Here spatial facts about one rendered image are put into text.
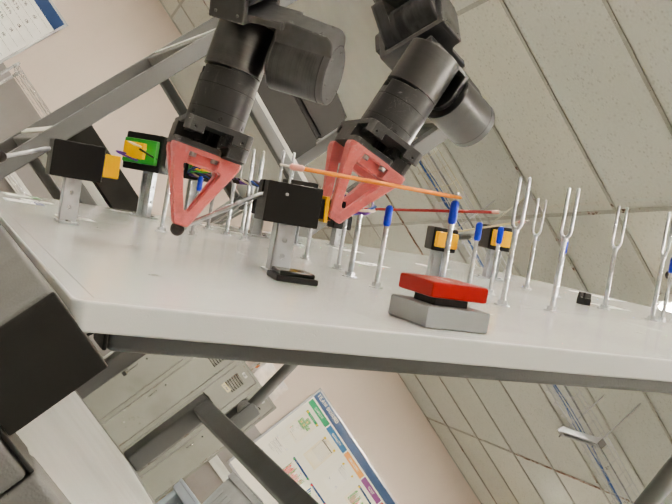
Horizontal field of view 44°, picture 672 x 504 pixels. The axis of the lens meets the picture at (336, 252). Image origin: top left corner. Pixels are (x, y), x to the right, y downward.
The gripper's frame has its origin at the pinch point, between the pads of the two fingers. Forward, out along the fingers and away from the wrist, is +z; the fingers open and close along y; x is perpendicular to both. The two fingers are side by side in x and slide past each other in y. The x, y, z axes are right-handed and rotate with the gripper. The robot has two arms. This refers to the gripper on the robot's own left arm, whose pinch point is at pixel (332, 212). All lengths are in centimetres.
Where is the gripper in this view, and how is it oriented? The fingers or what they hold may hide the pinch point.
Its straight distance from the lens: 85.4
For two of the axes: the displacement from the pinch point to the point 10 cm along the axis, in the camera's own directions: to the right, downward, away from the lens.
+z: -5.4, 8.4, -0.7
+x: -7.9, -5.4, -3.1
